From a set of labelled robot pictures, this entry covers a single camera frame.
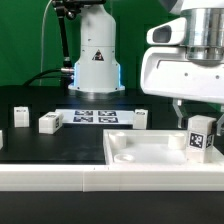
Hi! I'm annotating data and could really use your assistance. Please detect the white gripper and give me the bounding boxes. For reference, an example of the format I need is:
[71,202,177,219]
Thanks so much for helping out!
[140,47,224,136]

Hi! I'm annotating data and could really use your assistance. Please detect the white square tabletop part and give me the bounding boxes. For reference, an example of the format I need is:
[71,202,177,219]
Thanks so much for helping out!
[103,129,224,168]

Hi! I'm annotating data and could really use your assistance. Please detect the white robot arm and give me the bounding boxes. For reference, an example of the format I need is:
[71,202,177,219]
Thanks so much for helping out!
[69,0,224,117]

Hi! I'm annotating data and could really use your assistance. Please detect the white fiducial marker sheet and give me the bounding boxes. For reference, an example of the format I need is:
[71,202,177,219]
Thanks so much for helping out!
[57,109,134,125]

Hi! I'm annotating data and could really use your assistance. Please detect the white U-shaped fence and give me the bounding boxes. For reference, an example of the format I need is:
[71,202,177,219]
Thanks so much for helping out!
[0,164,224,192]

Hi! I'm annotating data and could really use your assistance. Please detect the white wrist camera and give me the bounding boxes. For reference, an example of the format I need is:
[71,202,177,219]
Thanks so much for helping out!
[146,17,187,46]

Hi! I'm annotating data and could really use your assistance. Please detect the black cables at base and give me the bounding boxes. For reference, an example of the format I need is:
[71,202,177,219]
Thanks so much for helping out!
[22,67,75,87]

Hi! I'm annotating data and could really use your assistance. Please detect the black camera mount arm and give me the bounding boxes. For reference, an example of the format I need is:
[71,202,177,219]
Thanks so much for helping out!
[52,0,106,68]

